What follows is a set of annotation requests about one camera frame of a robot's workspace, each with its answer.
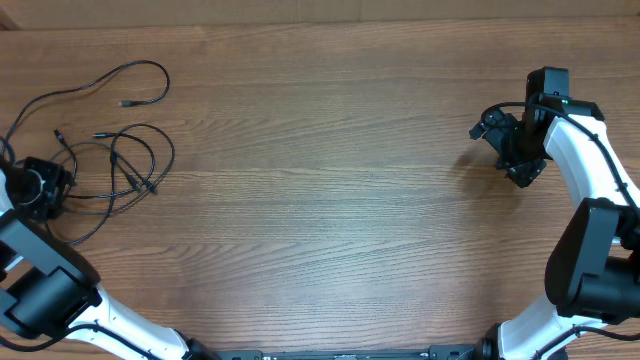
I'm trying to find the black usb cable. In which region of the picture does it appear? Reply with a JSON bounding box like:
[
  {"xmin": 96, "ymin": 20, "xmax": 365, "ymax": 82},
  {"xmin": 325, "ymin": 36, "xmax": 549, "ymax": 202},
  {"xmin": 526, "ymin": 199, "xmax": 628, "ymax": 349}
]
[
  {"xmin": 47, "ymin": 123, "xmax": 176, "ymax": 217},
  {"xmin": 0, "ymin": 59, "xmax": 171, "ymax": 246},
  {"xmin": 49, "ymin": 128, "xmax": 157, "ymax": 201}
]

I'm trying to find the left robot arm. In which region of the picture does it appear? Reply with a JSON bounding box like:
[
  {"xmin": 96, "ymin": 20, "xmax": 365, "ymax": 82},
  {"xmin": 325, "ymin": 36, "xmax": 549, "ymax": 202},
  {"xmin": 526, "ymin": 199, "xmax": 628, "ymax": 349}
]
[{"xmin": 1, "ymin": 160, "xmax": 216, "ymax": 360}]

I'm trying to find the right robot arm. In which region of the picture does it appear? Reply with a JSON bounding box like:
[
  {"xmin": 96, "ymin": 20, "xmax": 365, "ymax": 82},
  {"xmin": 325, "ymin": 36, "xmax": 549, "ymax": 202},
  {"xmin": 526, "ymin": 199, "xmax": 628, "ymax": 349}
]
[{"xmin": 458, "ymin": 67, "xmax": 639, "ymax": 359}]

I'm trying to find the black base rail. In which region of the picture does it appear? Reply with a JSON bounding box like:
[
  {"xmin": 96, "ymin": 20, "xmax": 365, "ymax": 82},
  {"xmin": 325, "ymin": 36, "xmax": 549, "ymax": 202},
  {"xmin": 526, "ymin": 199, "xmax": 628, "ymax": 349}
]
[{"xmin": 213, "ymin": 344, "xmax": 500, "ymax": 360}]

